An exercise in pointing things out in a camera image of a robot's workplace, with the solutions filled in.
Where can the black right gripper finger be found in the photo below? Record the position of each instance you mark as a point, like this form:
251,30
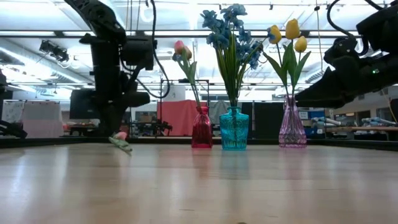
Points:
328,84
323,101

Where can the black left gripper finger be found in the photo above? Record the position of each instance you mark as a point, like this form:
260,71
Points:
122,116
109,121

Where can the purple glass vase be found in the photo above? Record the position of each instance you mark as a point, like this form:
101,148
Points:
292,130

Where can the blue artificial flower bunch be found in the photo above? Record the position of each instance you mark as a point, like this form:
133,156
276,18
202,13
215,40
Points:
255,54
211,18

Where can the red glass vase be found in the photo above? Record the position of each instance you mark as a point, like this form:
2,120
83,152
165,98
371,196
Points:
202,130

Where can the teal glass vase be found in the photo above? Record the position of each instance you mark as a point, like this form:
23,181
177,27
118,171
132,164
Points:
234,130

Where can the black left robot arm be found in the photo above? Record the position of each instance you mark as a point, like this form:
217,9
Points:
105,62

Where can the cluttered background desk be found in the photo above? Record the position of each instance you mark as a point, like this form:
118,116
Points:
81,127

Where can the black monitor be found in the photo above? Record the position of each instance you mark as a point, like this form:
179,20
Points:
79,104

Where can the wooden table with equipment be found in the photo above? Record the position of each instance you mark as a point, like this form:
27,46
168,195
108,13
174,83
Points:
377,120

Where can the red cloth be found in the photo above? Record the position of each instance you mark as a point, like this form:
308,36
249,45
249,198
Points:
177,118

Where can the black partition panel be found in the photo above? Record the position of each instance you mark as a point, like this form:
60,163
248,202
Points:
267,121

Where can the black metal stand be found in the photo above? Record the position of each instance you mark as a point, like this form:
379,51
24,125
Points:
174,80

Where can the black ceiling spotlight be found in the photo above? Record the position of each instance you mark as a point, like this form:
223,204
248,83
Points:
54,51

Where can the grey cloth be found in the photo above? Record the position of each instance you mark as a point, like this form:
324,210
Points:
217,109

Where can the white board with drawings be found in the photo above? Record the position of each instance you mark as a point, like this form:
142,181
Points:
12,112

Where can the black aluminium rig frame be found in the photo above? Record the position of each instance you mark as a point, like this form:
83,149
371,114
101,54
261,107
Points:
46,141

